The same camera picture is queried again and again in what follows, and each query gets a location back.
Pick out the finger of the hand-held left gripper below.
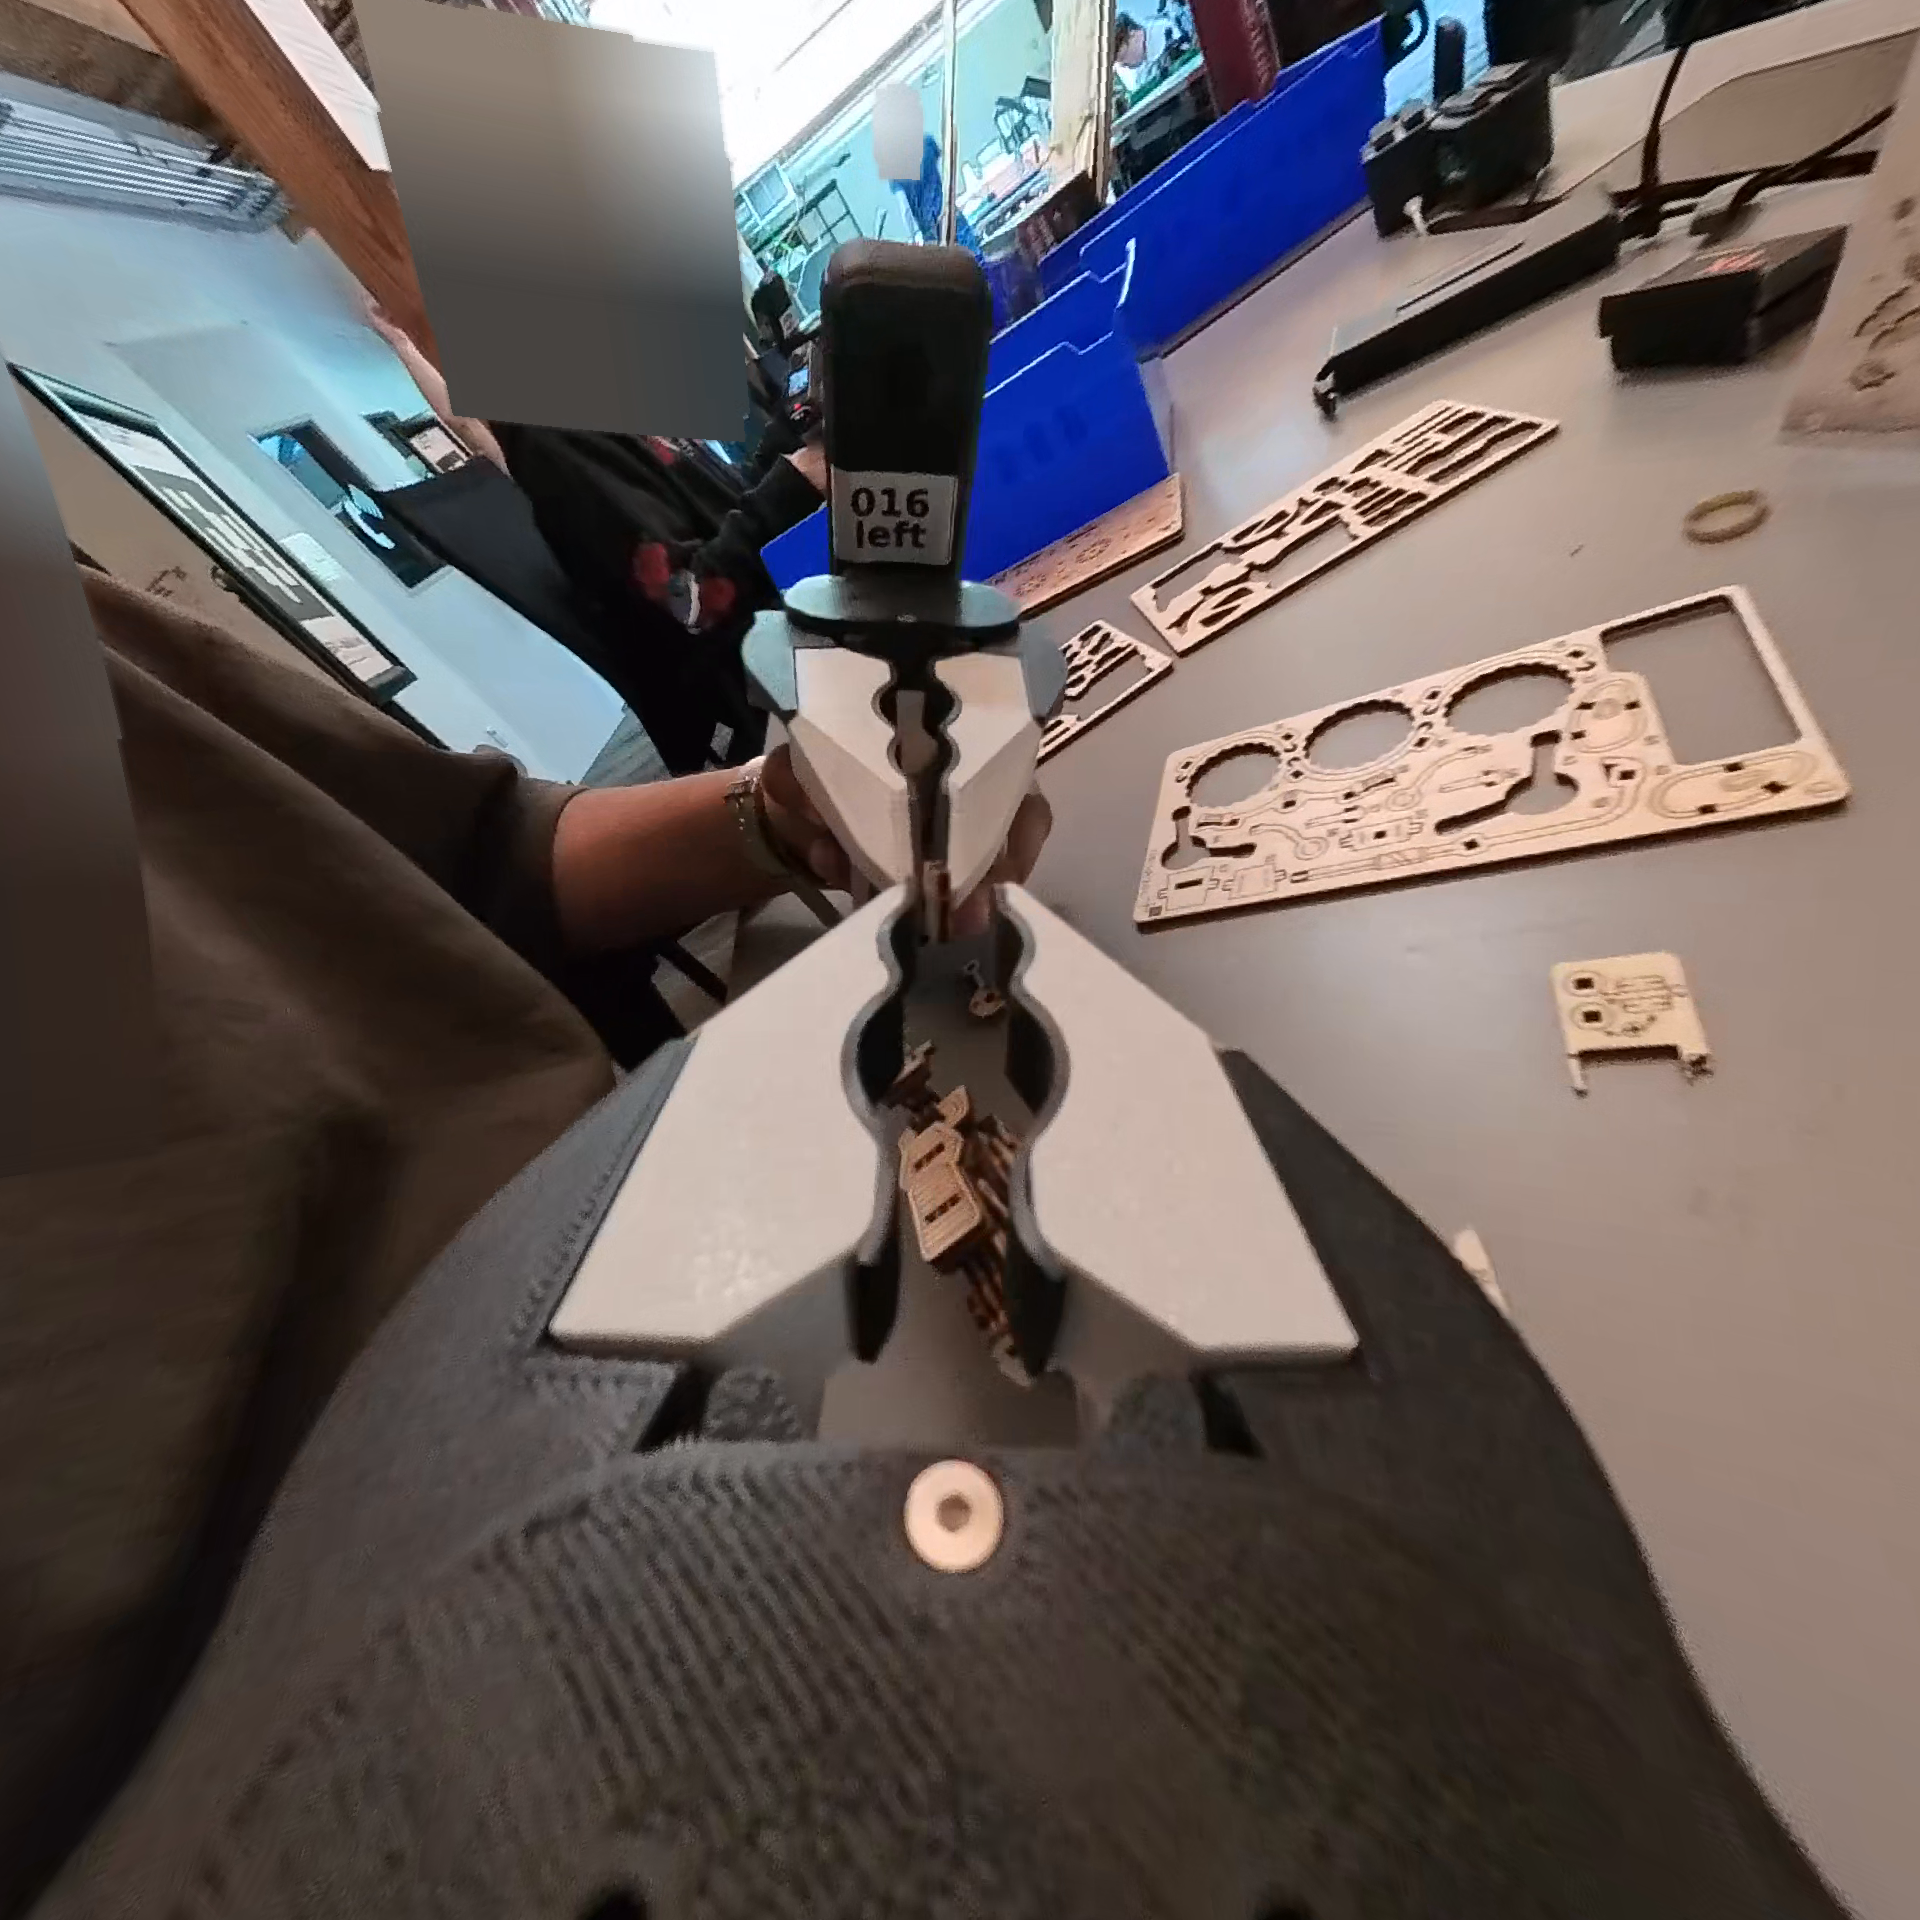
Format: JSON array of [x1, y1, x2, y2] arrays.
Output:
[[922, 651, 1044, 904], [783, 644, 923, 890]]

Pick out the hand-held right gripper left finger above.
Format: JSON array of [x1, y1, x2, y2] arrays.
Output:
[[544, 882, 923, 1378]]

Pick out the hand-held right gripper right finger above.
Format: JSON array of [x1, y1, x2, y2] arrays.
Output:
[[989, 880, 1364, 1404]]

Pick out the wooden model assembly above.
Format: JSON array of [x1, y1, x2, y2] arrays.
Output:
[[884, 1036, 1040, 1384]]

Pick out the wooden puzzle sheet round holes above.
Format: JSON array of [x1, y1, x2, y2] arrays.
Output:
[[1136, 585, 1851, 936]]

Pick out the person's left forearm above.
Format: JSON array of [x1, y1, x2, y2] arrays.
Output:
[[550, 765, 774, 950]]

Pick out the grey desk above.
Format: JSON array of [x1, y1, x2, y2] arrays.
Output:
[[704, 60, 1920, 1920]]

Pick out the person's left hand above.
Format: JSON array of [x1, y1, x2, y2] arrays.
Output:
[[754, 744, 1055, 939]]

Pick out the blue plastic bin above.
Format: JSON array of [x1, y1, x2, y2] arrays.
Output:
[[759, 336, 1179, 602], [1079, 24, 1390, 362]]

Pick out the reddish wooden puzzle sheet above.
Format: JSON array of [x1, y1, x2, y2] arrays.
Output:
[[982, 478, 1186, 618]]

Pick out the person's brown shirt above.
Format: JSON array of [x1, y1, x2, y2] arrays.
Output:
[[0, 569, 751, 1920]]

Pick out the small square wooden piece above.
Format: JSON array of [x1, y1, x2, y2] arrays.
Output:
[[1552, 950, 1714, 1094]]

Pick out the wooden beam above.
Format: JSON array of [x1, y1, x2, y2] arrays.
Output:
[[111, 0, 444, 369]]

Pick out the black framed poster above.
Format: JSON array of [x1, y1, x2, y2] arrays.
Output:
[[7, 360, 418, 707]]

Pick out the long black bar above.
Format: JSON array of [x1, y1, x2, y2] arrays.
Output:
[[1315, 192, 1624, 414]]

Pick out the black device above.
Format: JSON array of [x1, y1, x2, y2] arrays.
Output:
[[1359, 16, 1556, 240]]

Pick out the white paper sign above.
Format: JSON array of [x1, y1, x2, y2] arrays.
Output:
[[239, 0, 395, 169]]

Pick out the black box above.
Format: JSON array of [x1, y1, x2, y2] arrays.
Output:
[[1597, 228, 1848, 372]]

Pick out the small wooden puzzle sheet frame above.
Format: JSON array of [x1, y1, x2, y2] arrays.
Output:
[[1036, 618, 1175, 760]]

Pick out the black cable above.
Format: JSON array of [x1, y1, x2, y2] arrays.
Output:
[[1638, 29, 1899, 242]]

